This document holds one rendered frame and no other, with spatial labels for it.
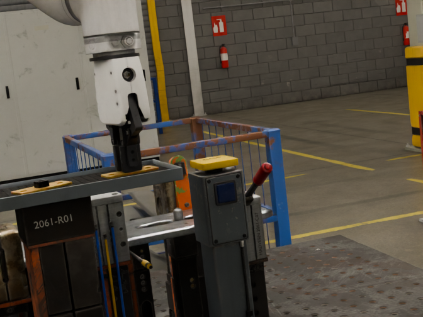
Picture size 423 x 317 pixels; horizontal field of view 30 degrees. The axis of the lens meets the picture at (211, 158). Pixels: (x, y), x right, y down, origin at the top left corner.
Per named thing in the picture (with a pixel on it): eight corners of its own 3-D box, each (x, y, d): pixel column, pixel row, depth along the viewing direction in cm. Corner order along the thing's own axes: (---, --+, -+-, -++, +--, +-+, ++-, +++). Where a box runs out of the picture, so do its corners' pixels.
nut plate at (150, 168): (150, 166, 124) (149, 159, 124) (160, 168, 120) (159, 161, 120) (99, 176, 120) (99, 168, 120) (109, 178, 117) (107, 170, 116)
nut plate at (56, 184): (60, 182, 119) (59, 174, 119) (73, 183, 116) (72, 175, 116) (9, 194, 113) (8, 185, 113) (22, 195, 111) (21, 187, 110)
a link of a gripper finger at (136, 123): (146, 113, 112) (140, 141, 116) (126, 78, 117) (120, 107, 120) (138, 114, 112) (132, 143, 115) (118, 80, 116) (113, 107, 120)
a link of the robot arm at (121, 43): (150, 30, 115) (152, 51, 116) (126, 34, 123) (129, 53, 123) (95, 35, 111) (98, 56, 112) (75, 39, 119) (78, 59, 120)
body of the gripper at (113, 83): (150, 44, 115) (159, 121, 116) (123, 48, 124) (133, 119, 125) (101, 50, 111) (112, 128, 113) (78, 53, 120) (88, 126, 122)
